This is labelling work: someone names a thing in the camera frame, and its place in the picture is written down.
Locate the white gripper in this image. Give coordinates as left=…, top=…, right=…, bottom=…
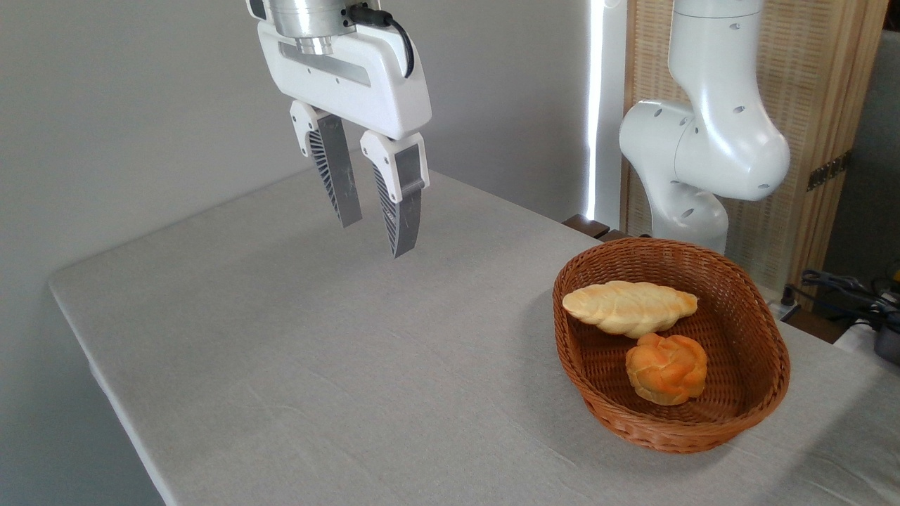
left=257, top=20, right=432, bottom=259

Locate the round orange knotted bread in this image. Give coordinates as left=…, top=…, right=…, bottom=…
left=625, top=333, right=708, bottom=406

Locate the long pale braided bread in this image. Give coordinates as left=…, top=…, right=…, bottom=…
left=562, top=280, right=699, bottom=339

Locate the grey tablecloth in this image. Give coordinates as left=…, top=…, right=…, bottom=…
left=48, top=148, right=900, bottom=506

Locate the dark wooden furniture corner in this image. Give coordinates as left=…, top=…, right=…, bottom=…
left=562, top=214, right=628, bottom=244

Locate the brown woven wicker basket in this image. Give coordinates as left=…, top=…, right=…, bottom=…
left=553, top=238, right=791, bottom=454

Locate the woven bamboo folding screen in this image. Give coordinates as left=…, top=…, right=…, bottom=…
left=622, top=0, right=891, bottom=297

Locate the dark metal screen hinge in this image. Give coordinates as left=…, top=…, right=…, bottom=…
left=806, top=150, right=854, bottom=192

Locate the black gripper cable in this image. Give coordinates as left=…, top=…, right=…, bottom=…
left=347, top=5, right=416, bottom=79

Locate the black cable bundle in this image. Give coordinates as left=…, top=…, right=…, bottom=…
left=780, top=268, right=900, bottom=331

